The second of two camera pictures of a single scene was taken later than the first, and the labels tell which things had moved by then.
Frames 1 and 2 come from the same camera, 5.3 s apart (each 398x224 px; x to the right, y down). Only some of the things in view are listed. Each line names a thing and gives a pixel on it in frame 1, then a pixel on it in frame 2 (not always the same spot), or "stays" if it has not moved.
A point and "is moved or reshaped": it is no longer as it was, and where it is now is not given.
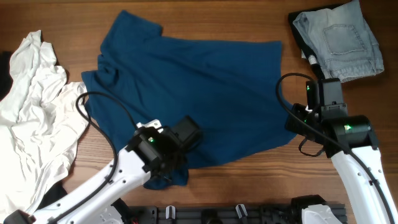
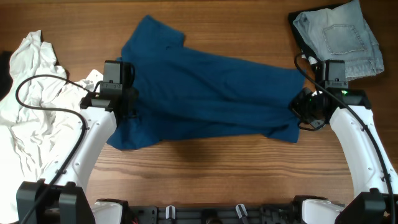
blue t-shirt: (233, 88) is moved or reshaped
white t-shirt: (41, 122) stays
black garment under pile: (58, 190) stays
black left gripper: (181, 157) to (132, 93)
